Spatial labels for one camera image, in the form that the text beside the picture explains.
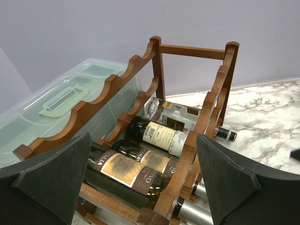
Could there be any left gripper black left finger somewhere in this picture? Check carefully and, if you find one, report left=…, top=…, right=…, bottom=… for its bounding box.
left=0, top=132, right=91, bottom=225

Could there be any green bottle white neck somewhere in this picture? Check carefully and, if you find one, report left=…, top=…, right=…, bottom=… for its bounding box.
left=85, top=140, right=214, bottom=225

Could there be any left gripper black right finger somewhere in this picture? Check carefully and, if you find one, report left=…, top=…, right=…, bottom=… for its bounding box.
left=196, top=134, right=300, bottom=225

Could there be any green bottle grey label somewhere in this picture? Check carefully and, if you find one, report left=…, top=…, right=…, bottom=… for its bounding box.
left=111, top=139, right=209, bottom=200

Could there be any clear square glass bottle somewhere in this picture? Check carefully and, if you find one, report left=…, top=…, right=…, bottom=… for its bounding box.
left=143, top=97, right=238, bottom=143

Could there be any translucent green plastic storage box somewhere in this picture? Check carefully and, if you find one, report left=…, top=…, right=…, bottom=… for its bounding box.
left=0, top=58, right=142, bottom=167

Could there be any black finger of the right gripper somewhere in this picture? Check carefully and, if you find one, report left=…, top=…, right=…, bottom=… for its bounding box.
left=290, top=148, right=300, bottom=161

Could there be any green bottle cream label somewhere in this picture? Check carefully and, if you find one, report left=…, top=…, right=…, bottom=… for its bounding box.
left=128, top=116, right=188, bottom=157

